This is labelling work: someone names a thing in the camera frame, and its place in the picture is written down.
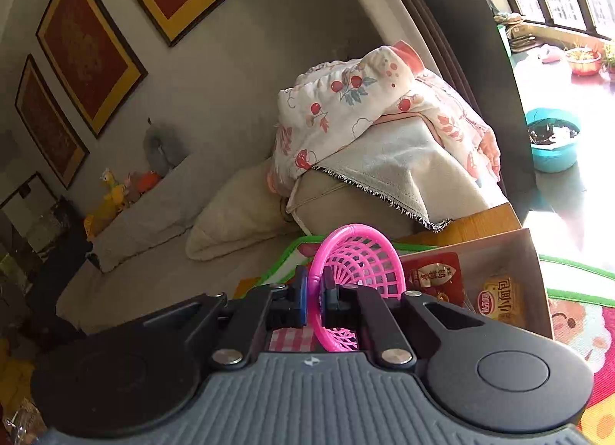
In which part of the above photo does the pink toy scoop net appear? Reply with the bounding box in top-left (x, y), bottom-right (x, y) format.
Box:
top-left (307, 224), bottom-right (407, 355)

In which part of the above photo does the dark curtain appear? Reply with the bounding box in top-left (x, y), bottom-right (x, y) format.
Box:
top-left (365, 0), bottom-right (537, 216)

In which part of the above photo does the orange plush toy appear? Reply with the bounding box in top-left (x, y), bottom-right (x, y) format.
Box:
top-left (139, 169), bottom-right (162, 194)

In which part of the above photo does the beige sofa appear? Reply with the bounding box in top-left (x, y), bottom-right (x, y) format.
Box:
top-left (55, 108), bottom-right (511, 336)

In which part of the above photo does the grey neck pillow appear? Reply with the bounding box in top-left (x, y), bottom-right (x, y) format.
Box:
top-left (143, 120), bottom-right (189, 177)

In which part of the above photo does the floral cherry print blanket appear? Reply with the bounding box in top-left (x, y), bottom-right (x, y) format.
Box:
top-left (266, 38), bottom-right (503, 199)

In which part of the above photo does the teal plastic basin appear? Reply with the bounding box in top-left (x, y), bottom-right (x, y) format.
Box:
top-left (524, 107), bottom-right (582, 173)

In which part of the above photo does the yellow plush toy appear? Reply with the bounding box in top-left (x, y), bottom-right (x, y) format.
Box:
top-left (83, 167), bottom-right (131, 240)

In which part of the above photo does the pink small object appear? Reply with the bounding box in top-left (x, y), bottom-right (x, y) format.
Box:
top-left (537, 43), bottom-right (566, 64)

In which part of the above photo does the beige folded blanket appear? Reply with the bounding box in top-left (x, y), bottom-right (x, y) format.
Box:
top-left (185, 168), bottom-right (309, 262)

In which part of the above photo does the yellow snack packet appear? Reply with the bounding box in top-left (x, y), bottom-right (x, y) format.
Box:
top-left (473, 274), bottom-right (525, 327)

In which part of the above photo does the small red framed picture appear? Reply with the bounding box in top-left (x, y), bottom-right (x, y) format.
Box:
top-left (14, 54), bottom-right (91, 189)

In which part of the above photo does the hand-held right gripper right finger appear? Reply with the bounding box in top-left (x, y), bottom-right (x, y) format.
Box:
top-left (321, 266), bottom-right (520, 370)

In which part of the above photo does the pink cardboard box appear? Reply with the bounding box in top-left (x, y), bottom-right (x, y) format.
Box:
top-left (396, 228), bottom-right (556, 343)

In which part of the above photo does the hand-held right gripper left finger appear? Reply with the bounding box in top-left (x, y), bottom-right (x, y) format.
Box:
top-left (120, 266), bottom-right (309, 370)

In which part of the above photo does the pinkish brown plush toy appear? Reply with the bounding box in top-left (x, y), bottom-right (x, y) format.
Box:
top-left (123, 170), bottom-right (143, 203)

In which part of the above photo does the beige fringed towel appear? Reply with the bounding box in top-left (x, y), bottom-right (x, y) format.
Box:
top-left (285, 115), bottom-right (506, 235)

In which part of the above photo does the red snack packet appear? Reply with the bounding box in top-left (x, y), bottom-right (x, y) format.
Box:
top-left (401, 252), bottom-right (465, 307)

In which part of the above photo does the medium red framed picture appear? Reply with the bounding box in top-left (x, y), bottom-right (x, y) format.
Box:
top-left (35, 0), bottom-right (149, 139)

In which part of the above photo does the red planter pot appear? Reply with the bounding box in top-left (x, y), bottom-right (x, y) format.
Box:
top-left (565, 45), bottom-right (604, 76)

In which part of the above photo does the colourful cartoon play mat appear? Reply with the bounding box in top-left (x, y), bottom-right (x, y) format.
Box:
top-left (233, 233), bottom-right (615, 445)

